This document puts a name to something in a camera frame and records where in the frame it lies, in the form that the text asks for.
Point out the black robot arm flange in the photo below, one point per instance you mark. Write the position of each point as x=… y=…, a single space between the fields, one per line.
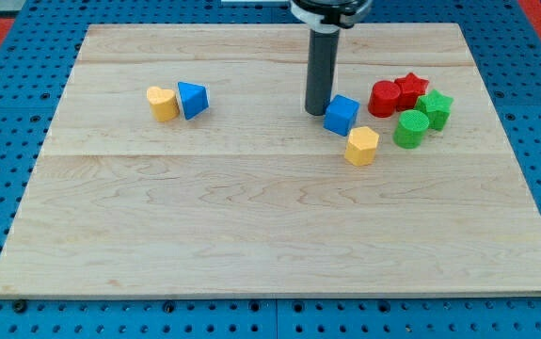
x=326 y=16

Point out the blue cube block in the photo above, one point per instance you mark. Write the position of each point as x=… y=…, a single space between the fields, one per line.
x=341 y=115

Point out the blue triangle block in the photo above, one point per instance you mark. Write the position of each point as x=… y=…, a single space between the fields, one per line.
x=194 y=99

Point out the light wooden board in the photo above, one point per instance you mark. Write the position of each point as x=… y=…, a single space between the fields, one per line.
x=252 y=198

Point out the yellow hexagon block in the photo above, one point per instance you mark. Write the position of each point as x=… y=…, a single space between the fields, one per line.
x=361 y=146

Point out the yellow heart block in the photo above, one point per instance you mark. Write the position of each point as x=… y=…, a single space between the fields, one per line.
x=163 y=103

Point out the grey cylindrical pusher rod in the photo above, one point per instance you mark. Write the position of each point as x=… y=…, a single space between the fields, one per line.
x=322 y=55

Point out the red cylinder block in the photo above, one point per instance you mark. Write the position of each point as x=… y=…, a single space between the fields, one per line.
x=384 y=98

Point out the green cylinder block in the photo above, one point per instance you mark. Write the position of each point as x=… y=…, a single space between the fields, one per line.
x=410 y=130

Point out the red star block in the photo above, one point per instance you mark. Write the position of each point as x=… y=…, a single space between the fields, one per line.
x=411 y=87

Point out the green star block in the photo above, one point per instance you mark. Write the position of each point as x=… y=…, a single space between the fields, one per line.
x=436 y=107

